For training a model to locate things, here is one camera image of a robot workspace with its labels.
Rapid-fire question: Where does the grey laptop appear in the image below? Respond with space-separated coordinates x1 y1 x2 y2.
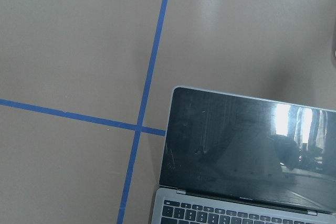
151 86 335 223

